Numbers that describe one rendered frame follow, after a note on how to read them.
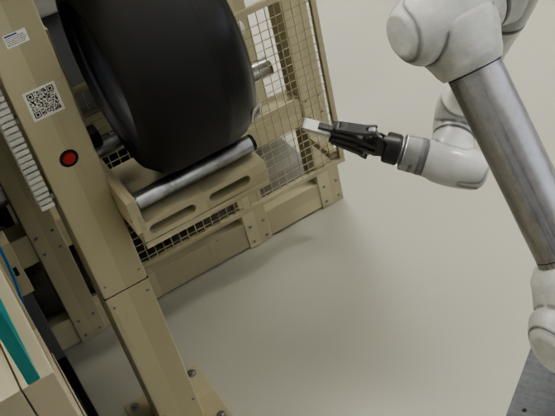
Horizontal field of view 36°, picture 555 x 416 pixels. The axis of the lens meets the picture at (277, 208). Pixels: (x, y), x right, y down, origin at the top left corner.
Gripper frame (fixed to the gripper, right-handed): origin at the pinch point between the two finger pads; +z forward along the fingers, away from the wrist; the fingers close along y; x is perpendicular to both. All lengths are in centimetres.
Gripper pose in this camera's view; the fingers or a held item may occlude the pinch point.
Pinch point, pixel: (317, 127)
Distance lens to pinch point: 205.4
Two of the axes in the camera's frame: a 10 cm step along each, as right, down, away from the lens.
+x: 2.6, -8.7, 4.2
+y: -0.8, 4.1, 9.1
